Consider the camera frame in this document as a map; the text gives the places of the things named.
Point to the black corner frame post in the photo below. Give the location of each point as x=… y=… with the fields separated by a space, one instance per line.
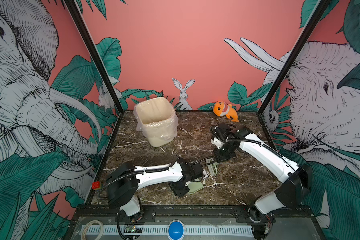
x=313 y=20
x=85 y=34

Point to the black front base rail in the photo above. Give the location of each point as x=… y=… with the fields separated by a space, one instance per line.
x=152 y=213

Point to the black right corner frame post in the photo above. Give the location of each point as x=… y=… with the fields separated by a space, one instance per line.
x=313 y=20

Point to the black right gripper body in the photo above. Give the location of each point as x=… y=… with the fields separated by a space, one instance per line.
x=224 y=153

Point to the red toy block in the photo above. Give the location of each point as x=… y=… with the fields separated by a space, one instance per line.
x=96 y=185

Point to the green hand brush white bristles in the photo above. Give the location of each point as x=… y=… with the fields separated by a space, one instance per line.
x=213 y=169

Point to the beige bin with plastic liner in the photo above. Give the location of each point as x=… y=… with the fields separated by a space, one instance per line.
x=157 y=120

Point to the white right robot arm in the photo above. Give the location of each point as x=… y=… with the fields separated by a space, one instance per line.
x=295 y=179

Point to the white slotted cable duct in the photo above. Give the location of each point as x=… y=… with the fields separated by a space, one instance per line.
x=188 y=230

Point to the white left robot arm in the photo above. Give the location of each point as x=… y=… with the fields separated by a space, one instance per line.
x=122 y=184

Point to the black left corner frame post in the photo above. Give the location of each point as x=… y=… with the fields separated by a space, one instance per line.
x=85 y=34

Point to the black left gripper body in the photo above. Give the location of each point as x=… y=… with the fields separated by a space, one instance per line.
x=179 y=189

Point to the green plastic dustpan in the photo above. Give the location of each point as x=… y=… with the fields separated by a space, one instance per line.
x=194 y=186

